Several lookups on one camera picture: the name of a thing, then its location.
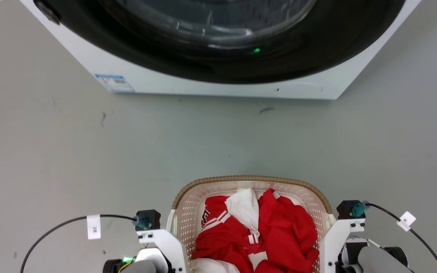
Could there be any white tag on cable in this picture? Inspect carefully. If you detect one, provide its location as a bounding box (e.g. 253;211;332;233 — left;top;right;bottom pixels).
87;215;101;240
396;211;417;232

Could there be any blue energy label sticker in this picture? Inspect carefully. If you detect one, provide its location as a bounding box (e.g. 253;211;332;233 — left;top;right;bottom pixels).
94;74;135;93

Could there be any dark door hinge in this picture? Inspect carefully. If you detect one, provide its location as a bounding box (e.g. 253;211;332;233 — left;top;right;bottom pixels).
34;0;61;25

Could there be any teal cable connector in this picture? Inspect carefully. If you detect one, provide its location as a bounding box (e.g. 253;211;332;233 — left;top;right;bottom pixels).
133;215;151;231
351;201;371;218

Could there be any teal right cable connector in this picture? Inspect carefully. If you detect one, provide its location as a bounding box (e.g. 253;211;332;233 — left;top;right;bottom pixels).
351;201;371;218

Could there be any beige plastic laundry basket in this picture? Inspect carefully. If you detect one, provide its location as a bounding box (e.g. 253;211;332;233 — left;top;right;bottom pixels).
167;175;336;273

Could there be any white tag on right cable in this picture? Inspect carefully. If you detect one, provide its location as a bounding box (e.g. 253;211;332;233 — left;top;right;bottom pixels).
396;211;417;232

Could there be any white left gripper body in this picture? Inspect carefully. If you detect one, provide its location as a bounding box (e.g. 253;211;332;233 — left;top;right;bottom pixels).
137;229;189;273

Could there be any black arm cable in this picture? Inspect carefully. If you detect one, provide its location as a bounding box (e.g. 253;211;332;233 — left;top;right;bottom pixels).
20;214;137;273
366;203;437;273

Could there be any white washing machine body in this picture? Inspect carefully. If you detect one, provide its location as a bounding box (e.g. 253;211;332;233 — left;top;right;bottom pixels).
19;0;422;100

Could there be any red garment with white stripes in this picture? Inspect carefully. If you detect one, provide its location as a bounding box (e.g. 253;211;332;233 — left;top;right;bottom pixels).
191;188;320;273

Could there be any white tag on left cable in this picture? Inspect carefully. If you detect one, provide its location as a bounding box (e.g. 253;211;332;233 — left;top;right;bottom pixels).
87;215;101;240

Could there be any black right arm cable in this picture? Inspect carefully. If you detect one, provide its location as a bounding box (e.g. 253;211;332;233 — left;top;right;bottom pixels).
366;203;437;273

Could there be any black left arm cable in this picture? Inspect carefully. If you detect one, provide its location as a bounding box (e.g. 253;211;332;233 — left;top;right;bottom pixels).
20;214;137;273

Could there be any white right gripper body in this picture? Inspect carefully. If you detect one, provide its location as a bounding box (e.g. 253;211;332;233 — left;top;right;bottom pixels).
319;218;367;273

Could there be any black round washing machine door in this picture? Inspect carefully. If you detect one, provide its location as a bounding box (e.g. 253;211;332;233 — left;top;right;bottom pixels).
35;0;407;85

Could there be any white cloth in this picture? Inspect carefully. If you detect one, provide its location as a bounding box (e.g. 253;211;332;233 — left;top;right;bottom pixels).
190;258;241;273

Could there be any teal left cable connector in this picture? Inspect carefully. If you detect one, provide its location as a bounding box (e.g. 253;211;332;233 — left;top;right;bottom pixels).
133;215;151;231

